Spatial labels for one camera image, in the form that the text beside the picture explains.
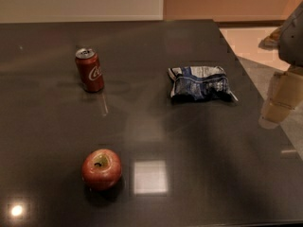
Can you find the blue crumpled chip bag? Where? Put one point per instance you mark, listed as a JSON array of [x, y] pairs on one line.
[[200, 83]]

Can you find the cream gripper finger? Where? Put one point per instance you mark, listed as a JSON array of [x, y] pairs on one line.
[[284, 94]]

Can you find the red coke can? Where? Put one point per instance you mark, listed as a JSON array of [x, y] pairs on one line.
[[89, 69]]

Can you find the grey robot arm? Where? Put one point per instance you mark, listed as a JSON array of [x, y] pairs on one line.
[[290, 46]]

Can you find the red apple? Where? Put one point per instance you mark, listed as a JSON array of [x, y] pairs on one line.
[[101, 169]]

